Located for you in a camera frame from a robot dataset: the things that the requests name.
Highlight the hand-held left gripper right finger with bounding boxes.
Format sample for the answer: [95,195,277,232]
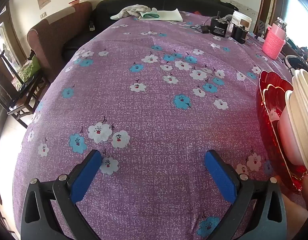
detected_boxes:
[205,150,287,240]

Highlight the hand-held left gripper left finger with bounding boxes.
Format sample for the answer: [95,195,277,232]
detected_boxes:
[20,149,102,240]

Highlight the red glass plate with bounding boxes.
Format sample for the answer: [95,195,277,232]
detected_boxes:
[256,70,308,195]

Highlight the cream plastic bowl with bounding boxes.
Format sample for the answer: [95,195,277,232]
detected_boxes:
[292,69,308,105]
[285,90,308,173]

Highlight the purple floral tablecloth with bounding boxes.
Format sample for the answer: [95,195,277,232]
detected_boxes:
[13,10,308,240]

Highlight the dark wooden chair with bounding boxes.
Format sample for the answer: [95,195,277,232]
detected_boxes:
[0,50,50,128]

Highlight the black cloth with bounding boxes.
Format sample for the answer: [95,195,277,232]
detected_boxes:
[19,79,42,92]

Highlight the green patterned cushion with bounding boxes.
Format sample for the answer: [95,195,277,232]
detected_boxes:
[17,55,42,81]

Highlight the black orange white fabric bag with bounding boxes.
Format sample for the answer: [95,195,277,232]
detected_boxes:
[284,54,306,77]

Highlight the wooden side cabinet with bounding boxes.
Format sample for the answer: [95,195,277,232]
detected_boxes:
[279,36,308,78]

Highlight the pink knit-sleeve bottle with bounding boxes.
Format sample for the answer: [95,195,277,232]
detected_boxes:
[262,17,287,60]

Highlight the brown armchair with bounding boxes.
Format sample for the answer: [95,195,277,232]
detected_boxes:
[27,1,92,83]

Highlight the dark cluttered tools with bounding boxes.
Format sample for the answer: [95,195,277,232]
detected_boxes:
[292,44,308,67]

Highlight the large black battery block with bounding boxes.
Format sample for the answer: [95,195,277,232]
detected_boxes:
[209,17,229,35]

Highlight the black folding stand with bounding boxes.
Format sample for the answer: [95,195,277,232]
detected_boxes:
[254,21,266,40]

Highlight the black leather sofa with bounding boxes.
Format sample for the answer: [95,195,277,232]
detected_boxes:
[62,0,235,62]

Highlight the white plastic jar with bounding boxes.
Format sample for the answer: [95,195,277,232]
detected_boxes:
[230,10,252,29]

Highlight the wooden glass door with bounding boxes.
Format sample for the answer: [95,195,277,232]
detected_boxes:
[0,2,27,85]

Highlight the white crumpled cloth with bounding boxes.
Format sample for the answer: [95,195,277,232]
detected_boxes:
[110,4,158,20]

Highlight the wooden window frame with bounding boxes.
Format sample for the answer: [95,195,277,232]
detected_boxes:
[258,0,285,34]

